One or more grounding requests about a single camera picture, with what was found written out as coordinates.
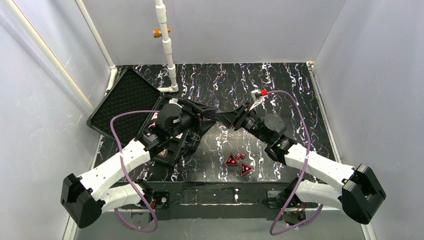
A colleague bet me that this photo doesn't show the red dice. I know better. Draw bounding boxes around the red dice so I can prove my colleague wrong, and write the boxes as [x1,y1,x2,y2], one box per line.
[235,153,246,160]

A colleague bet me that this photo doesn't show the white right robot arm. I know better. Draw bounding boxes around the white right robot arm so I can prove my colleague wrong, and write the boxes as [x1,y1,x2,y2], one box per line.
[214,106,387,225]

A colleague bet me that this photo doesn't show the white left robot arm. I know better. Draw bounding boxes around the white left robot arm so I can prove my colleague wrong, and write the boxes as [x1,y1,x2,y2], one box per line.
[60,98,217,229]

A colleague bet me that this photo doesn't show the black poker set case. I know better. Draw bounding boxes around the black poker set case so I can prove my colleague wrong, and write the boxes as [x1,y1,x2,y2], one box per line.
[86,69,204,167]

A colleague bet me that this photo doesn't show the orange blue chip row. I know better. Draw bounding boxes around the orange blue chip row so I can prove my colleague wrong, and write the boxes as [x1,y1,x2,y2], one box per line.
[157,149,169,158]

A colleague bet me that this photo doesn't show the red triangular button left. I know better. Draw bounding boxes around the red triangular button left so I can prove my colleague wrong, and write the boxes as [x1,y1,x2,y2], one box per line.
[224,153,239,166]

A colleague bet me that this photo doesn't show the red triangular button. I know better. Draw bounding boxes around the red triangular button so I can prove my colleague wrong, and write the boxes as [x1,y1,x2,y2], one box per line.
[240,162,253,176]
[224,153,239,166]

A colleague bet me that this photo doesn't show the red triangular button right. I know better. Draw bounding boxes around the red triangular button right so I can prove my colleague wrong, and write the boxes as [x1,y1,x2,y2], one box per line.
[240,162,253,176]

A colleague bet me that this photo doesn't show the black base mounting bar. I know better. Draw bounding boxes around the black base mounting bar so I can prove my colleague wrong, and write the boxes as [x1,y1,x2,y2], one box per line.
[84,180,319,221]

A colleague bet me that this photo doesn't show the orange valve knob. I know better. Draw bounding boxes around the orange valve knob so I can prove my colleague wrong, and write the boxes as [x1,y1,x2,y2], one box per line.
[152,28,163,38]

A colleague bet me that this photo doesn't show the white corner pipe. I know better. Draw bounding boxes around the white corner pipe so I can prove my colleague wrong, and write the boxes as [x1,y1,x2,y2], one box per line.
[75,0,118,95]

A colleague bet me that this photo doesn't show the white PVC pipe stand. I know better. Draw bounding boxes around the white PVC pipe stand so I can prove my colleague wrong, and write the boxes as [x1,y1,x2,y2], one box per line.
[155,0,179,93]

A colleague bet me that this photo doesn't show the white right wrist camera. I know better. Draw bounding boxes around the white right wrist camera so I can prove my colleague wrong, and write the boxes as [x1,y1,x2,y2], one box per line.
[249,89,268,111]

